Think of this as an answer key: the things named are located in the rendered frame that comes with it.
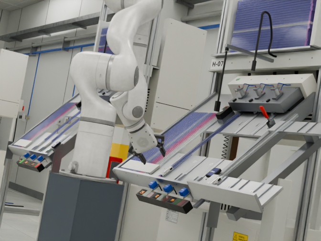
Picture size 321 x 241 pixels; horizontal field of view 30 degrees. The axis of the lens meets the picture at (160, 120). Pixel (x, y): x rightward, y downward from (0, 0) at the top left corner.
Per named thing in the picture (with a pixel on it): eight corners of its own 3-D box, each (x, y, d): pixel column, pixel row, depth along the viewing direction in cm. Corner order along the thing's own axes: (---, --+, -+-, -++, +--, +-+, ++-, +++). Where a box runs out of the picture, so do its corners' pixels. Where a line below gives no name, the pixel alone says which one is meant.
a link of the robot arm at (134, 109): (158, 46, 233) (146, 123, 235) (141, 45, 248) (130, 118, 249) (137, 42, 229) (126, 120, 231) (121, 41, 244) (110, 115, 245)
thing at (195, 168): (205, 194, 227) (201, 188, 226) (119, 175, 282) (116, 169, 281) (238, 166, 236) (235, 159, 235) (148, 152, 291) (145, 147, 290)
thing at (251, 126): (269, 146, 245) (264, 135, 243) (176, 136, 300) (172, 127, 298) (317, 103, 260) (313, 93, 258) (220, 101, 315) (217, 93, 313)
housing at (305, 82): (313, 111, 258) (301, 82, 254) (238, 108, 299) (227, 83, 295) (324, 101, 262) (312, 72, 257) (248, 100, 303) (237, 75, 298)
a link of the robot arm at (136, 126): (122, 129, 243) (125, 136, 244) (141, 121, 240) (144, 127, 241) (124, 121, 250) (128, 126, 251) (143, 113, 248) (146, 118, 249)
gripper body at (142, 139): (123, 134, 244) (136, 156, 248) (145, 124, 241) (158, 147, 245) (126, 125, 251) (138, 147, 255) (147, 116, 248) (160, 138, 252)
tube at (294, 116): (205, 192, 202) (204, 190, 202) (203, 191, 204) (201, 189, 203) (298, 116, 226) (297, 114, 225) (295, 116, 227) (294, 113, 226)
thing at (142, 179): (206, 202, 228) (197, 187, 225) (120, 180, 283) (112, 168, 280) (208, 200, 228) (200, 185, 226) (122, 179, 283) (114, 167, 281)
